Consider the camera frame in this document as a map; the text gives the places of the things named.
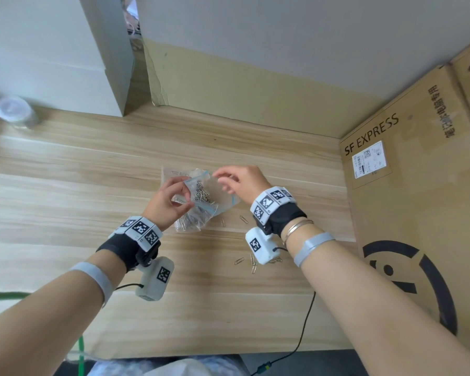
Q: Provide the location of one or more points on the person's left hand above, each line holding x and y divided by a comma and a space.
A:
164, 207

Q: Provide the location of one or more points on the person's left forearm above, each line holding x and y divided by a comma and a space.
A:
35, 332

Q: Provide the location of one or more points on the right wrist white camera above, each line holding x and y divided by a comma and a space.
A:
260, 246

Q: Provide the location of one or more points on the right marker wristband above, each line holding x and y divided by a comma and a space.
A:
268, 199

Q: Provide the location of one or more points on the light wooden table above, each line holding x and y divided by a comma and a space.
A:
62, 172

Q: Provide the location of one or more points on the clear zip plastic bag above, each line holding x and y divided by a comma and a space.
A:
225, 201

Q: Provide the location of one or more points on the person's right forearm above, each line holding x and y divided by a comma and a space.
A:
384, 317

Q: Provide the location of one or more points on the white cabinet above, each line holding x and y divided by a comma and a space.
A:
43, 54

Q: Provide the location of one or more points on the gathered bunch of paper clips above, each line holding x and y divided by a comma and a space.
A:
199, 195

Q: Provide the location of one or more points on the clear bottle white cap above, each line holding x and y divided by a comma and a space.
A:
11, 109

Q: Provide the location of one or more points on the marker wristband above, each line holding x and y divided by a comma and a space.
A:
141, 229
268, 199

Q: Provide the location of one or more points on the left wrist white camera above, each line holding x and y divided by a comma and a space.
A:
156, 278

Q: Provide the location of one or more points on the person's right hand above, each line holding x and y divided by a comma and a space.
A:
248, 185

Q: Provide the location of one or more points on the tan cardboard back panel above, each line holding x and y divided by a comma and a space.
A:
258, 97

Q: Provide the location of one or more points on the person's legs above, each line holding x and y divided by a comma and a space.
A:
203, 366

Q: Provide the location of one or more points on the white shipping label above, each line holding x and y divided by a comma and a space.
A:
369, 159

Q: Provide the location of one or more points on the wrist white camera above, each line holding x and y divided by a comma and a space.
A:
156, 278
260, 246

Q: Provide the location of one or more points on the left marker wristband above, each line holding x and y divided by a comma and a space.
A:
141, 229

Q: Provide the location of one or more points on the large cardboard box round logo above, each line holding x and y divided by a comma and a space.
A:
415, 215

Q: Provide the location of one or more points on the pile of silver paper clips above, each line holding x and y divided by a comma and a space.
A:
239, 261

